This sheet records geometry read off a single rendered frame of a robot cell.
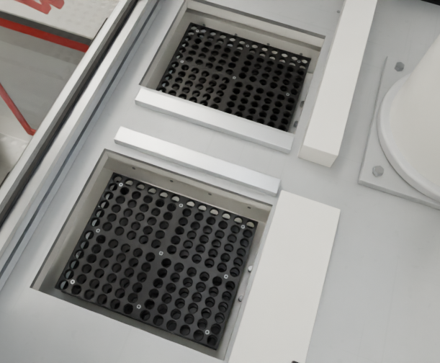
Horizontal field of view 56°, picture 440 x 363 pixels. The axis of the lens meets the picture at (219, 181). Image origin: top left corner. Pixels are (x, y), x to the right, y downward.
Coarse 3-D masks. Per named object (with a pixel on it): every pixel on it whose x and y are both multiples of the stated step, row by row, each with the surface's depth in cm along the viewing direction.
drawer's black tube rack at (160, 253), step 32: (128, 192) 59; (160, 192) 59; (96, 224) 60; (128, 224) 57; (160, 224) 57; (192, 224) 60; (224, 224) 61; (256, 224) 58; (96, 256) 55; (128, 256) 55; (160, 256) 55; (192, 256) 56; (224, 256) 59; (64, 288) 56; (96, 288) 53; (128, 288) 53; (160, 288) 54; (192, 288) 54; (224, 288) 54; (160, 320) 55; (192, 320) 55; (224, 320) 52
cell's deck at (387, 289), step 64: (192, 0) 70; (256, 0) 70; (320, 0) 71; (384, 0) 71; (320, 64) 65; (128, 128) 58; (192, 128) 59; (64, 192) 54; (256, 192) 55; (320, 192) 55; (384, 192) 56; (256, 256) 51; (384, 256) 52; (0, 320) 47; (64, 320) 47; (320, 320) 49; (384, 320) 49
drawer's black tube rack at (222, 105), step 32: (224, 32) 72; (192, 64) 69; (224, 64) 73; (256, 64) 70; (288, 64) 70; (192, 96) 66; (224, 96) 67; (256, 96) 68; (288, 96) 67; (288, 128) 65
